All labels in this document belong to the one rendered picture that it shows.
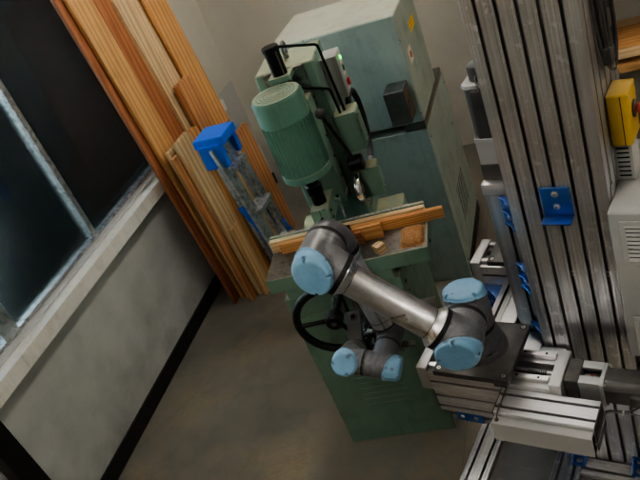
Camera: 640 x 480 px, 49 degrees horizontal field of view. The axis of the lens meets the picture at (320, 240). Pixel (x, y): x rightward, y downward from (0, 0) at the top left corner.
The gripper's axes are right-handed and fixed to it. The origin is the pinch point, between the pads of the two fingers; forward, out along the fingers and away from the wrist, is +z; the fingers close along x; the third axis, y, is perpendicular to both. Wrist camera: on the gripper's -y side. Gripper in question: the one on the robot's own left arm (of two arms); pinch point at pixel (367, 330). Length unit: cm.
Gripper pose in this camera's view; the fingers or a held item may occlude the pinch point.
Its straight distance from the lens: 231.2
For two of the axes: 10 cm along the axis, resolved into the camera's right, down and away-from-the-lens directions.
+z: 2.7, -0.9, 9.6
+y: 2.4, 9.7, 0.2
